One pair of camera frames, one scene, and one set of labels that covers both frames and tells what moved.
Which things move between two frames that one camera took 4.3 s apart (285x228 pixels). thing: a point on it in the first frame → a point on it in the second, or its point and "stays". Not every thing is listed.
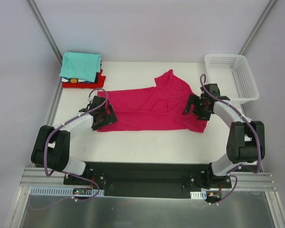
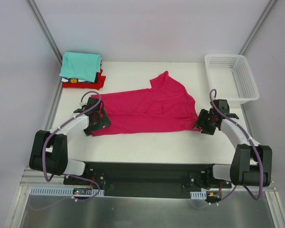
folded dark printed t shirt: x=75 y=80 stays
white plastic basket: x=232 y=73 stays
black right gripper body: x=197 y=107 → x=203 y=124
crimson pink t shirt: x=160 y=108 stays
